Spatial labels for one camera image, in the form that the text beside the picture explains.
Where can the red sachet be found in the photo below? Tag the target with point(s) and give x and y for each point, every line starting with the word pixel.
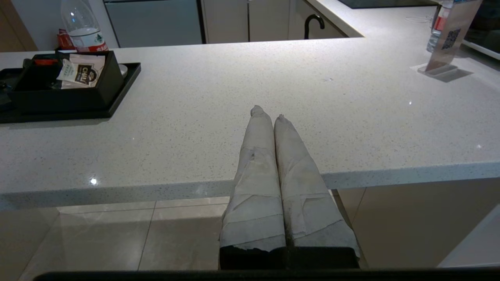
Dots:
pixel 46 61

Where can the red bag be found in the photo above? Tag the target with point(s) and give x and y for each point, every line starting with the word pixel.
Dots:
pixel 64 41

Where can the grey refrigerator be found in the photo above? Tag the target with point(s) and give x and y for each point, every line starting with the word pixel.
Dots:
pixel 154 23

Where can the clear acrylic sign holder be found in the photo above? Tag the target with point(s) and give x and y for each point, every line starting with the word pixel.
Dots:
pixel 449 39

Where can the water bottle with slanted label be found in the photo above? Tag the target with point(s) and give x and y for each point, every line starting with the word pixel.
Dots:
pixel 439 29

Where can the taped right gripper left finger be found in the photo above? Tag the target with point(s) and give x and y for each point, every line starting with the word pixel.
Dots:
pixel 256 183

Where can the white tea bag packet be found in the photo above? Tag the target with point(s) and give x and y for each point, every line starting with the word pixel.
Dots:
pixel 84 72

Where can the black serving tray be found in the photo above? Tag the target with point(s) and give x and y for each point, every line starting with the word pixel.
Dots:
pixel 117 97

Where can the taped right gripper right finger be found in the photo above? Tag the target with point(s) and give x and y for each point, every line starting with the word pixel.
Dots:
pixel 304 195

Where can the wooden door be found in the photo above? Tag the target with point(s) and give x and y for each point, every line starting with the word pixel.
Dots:
pixel 15 27

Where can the black compartment organizer box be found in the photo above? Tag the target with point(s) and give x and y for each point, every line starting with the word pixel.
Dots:
pixel 70 99

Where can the black screen appliance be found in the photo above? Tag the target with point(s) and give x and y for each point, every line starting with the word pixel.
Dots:
pixel 482 27

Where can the black induction cooktop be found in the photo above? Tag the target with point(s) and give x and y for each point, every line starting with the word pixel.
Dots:
pixel 386 3

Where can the water bottle with full label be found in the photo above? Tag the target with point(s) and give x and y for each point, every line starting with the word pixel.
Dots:
pixel 84 27

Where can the grey kitchen base cabinets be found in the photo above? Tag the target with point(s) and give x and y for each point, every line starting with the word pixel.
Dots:
pixel 269 19

